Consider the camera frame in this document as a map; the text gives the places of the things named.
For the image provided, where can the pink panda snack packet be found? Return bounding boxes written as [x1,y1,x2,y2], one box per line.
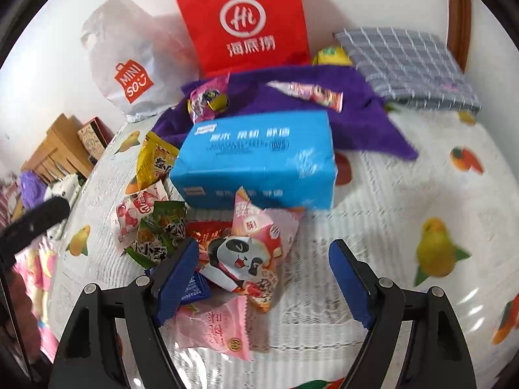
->
[198,186,305,313]

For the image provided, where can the purple plush toy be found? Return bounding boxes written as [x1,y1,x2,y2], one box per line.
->
[18,170,48,209]

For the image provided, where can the white plastic bag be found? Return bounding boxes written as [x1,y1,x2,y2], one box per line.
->
[81,0,200,123]

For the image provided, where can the patterned box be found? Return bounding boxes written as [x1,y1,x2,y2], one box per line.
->
[77,117,114,163]

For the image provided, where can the fruit print bed sheet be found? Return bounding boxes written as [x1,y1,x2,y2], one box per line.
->
[44,101,519,389]

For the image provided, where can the purple towel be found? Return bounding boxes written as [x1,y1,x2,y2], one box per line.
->
[152,65,419,161]

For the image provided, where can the green snack packet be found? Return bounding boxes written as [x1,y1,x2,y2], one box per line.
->
[126,200,188,268]

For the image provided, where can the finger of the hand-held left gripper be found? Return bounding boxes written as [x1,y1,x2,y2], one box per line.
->
[0,196,72,261]

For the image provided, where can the blue tissue pack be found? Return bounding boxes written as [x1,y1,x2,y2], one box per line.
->
[169,110,338,210]

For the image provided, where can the white black-spotted plush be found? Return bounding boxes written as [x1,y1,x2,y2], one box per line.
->
[42,174,86,240]

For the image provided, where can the pale pink snack packet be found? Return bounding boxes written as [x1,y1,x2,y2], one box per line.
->
[174,296,254,362]

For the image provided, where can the pink printed cloth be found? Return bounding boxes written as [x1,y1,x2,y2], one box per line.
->
[12,235,61,361]

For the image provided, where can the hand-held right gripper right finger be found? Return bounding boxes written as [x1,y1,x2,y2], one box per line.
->
[328,239,477,389]

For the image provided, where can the grey checked folded cloth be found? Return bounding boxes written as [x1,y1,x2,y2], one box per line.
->
[333,26,483,114]

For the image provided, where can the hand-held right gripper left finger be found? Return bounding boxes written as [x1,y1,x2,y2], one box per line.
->
[49,237,201,389]

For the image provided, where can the wooden chair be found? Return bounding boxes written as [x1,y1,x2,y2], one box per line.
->
[20,113,96,183]

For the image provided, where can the red and white snack packet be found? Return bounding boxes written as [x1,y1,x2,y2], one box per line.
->
[111,180,170,244]

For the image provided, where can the red paper bag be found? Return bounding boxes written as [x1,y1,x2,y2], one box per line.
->
[172,0,313,78]

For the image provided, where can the yellow snack bag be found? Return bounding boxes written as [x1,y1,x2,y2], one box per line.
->
[311,46,353,66]

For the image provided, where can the yellow snack packet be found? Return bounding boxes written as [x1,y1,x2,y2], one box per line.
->
[136,132,180,191]

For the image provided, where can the pink stick snack packet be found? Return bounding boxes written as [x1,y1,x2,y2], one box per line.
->
[267,81,344,112]

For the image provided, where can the person's left forearm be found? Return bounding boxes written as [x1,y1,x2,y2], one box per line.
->
[8,269,39,335]

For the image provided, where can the purple candy packet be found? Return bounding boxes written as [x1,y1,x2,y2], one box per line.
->
[188,74,231,124]

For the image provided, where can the brown wooden frame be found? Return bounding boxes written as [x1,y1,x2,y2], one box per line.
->
[446,0,473,74]

